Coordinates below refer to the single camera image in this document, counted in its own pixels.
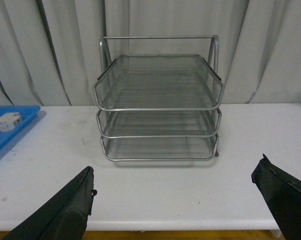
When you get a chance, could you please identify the blue plastic tray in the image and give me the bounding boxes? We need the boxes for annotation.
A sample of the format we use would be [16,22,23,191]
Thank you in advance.
[0,105,41,150]

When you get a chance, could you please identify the grey pleated curtain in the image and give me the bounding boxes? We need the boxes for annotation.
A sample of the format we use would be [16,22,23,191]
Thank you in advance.
[0,0,301,106]

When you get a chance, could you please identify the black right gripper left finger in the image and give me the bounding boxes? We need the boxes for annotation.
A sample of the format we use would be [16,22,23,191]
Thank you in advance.
[3,166,98,240]

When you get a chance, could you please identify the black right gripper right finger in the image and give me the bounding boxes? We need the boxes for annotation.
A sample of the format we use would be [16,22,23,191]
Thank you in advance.
[251,155,301,240]

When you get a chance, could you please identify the white circuit breaker block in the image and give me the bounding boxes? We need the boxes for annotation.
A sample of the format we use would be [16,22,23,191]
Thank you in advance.
[0,112,23,133]

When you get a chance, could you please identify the silver mesh three-tier rack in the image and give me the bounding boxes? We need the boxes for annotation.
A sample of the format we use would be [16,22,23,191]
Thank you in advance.
[93,35,225,162]

